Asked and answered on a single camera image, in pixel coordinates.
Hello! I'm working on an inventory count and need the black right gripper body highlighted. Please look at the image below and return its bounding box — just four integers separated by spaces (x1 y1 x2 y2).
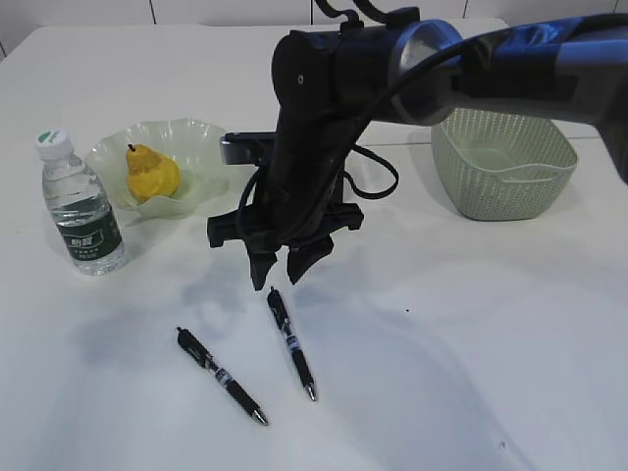
207 185 364 255

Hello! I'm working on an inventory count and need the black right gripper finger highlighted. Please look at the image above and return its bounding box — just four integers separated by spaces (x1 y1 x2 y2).
287 235 334 285
246 245 280 291

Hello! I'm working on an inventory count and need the black pen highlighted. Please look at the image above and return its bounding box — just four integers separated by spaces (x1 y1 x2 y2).
177 327 270 427
267 287 318 402

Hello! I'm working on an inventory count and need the yellow pear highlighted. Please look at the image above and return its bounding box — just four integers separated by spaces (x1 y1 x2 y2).
126 143 182 204

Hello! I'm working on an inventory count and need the clear water bottle green label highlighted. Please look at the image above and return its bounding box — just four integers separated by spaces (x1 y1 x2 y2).
35 130 127 276

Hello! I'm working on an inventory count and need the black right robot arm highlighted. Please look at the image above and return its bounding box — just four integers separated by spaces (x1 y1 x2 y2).
207 14 627 288

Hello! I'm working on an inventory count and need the black square pen holder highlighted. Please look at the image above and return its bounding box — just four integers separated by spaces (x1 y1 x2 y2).
330 167 345 204

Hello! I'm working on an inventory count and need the green wavy glass plate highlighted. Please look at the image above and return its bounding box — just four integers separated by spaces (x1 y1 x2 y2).
85 118 229 219

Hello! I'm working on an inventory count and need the green woven plastic basket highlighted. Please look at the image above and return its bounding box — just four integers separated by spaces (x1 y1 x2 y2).
431 109 579 222

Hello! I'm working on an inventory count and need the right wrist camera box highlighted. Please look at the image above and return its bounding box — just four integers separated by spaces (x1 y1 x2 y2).
220 131 275 167

